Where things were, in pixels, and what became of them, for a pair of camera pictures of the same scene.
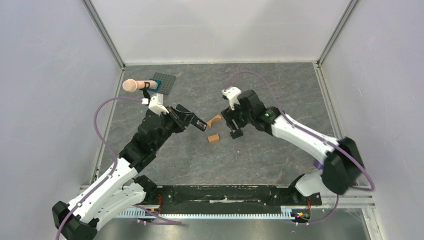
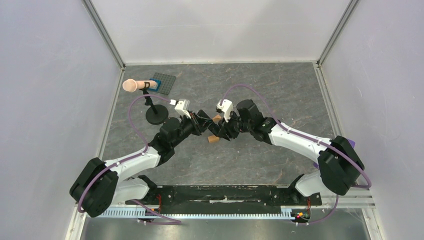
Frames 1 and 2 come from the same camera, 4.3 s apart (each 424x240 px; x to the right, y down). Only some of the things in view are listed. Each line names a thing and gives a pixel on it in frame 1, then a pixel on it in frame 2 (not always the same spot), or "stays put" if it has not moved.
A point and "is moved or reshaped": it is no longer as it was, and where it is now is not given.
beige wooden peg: x=130 y=85 stays put
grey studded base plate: x=166 y=83 stays put
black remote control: x=198 y=123 is moved or reshaped
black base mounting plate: x=191 y=198 stays put
